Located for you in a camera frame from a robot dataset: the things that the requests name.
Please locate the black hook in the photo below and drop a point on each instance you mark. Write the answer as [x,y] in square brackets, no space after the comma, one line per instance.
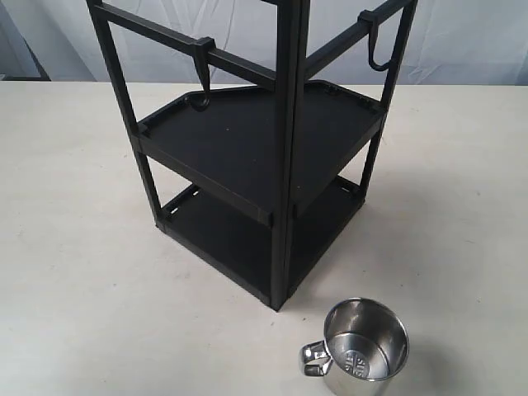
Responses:
[200,53]
[372,19]

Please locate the stainless steel mug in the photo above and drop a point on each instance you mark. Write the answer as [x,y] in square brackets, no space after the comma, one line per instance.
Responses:
[364,346]

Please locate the white backdrop curtain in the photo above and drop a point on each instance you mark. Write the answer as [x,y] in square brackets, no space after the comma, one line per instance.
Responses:
[451,42]

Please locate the black two-tier shelf rack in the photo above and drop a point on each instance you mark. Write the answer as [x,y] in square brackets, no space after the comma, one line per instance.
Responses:
[262,182]

